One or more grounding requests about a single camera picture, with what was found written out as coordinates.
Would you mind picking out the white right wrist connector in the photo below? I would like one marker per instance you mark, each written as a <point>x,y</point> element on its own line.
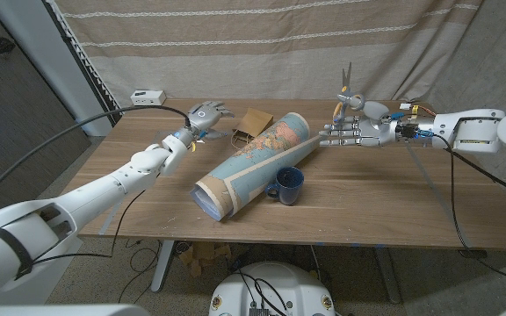
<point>405,106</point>

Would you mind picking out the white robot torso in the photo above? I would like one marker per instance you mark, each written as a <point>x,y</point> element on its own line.
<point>275,285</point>

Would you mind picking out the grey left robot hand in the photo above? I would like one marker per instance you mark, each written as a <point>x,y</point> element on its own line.
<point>202,116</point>

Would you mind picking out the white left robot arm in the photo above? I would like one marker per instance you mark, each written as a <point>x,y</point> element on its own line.
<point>95,193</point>

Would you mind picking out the white table leg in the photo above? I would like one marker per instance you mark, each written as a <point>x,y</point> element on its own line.
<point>387,276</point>
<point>163,267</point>

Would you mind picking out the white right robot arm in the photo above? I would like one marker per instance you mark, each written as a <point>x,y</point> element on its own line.
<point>472,129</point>

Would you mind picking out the brown paper bag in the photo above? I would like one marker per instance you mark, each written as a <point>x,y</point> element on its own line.
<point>254,123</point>

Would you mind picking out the grey orange scissors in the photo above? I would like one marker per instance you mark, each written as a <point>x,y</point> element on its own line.
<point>346,81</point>

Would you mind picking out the white power strip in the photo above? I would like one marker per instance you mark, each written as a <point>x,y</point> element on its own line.
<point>147,97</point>

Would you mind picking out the beige striped curtain backdrop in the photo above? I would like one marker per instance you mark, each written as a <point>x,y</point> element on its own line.
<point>257,57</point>

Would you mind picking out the dark textured door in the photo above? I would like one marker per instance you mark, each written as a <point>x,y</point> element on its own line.
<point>11,131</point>

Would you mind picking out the cardboard scraps pile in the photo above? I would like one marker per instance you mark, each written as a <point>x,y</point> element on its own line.
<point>204,256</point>

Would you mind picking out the dark blue mug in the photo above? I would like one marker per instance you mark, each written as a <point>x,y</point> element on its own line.
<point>289,186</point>

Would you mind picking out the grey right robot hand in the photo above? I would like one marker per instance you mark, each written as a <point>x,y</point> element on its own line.
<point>371,131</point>

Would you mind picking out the white door frame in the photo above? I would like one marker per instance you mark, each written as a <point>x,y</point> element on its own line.
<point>46,57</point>

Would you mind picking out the rolled world map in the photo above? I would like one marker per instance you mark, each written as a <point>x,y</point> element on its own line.
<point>257,162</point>

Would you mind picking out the black triangle-patterned trim strip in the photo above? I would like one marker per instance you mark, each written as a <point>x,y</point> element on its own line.
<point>86,66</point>

